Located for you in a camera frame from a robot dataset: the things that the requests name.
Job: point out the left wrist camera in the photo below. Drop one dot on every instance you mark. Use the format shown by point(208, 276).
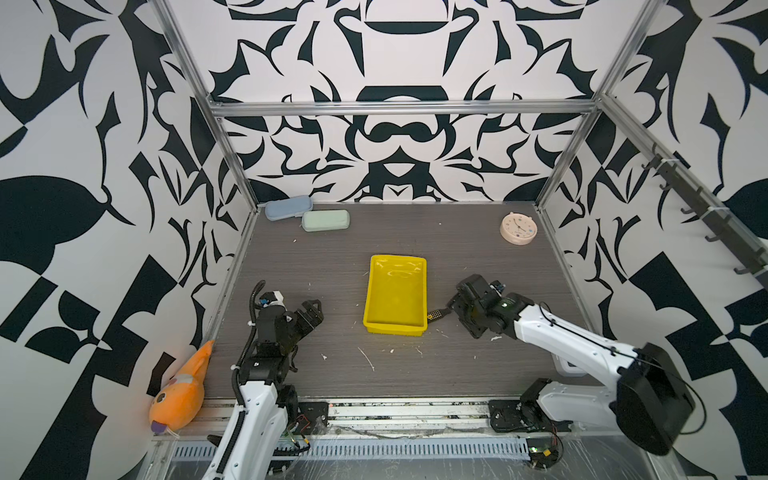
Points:
point(272, 298)

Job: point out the green glasses case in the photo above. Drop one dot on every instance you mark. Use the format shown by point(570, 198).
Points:
point(325, 220)

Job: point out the blue glasses case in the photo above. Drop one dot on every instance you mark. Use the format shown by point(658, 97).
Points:
point(293, 207)

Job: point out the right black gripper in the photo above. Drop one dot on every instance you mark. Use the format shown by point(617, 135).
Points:
point(455, 302)

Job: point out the yellow plastic bin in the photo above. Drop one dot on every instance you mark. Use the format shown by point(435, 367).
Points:
point(396, 299)

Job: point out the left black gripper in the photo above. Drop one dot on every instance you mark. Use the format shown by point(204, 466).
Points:
point(313, 314)

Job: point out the black wall hook rack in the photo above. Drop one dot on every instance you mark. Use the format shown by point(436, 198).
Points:
point(701, 204)

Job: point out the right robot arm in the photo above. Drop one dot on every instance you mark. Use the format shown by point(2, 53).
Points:
point(640, 391)

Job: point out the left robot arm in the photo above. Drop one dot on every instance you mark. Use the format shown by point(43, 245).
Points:
point(265, 404)

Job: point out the orange plush toy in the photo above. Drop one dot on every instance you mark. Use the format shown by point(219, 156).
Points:
point(179, 401)

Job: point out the black yellow screwdriver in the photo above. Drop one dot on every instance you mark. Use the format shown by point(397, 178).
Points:
point(438, 314)

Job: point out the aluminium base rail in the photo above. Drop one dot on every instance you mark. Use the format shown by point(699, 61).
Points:
point(395, 417)

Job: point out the pink round clock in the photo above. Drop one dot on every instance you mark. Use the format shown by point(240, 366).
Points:
point(518, 229)

